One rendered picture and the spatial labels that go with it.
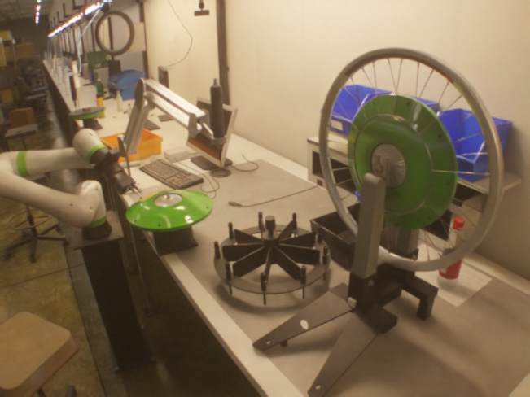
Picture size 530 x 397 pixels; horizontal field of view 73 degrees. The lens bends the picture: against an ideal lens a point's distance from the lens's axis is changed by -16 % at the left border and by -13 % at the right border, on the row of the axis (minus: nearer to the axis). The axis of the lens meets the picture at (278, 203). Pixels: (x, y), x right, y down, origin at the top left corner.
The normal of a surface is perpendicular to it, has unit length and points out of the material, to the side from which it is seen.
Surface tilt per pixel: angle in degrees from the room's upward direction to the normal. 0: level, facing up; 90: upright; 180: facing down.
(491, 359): 0
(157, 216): 21
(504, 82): 90
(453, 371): 0
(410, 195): 96
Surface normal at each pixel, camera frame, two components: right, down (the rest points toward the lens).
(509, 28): -0.84, 0.25
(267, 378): -0.03, -0.90
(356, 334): -0.27, -0.78
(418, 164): -0.69, 0.27
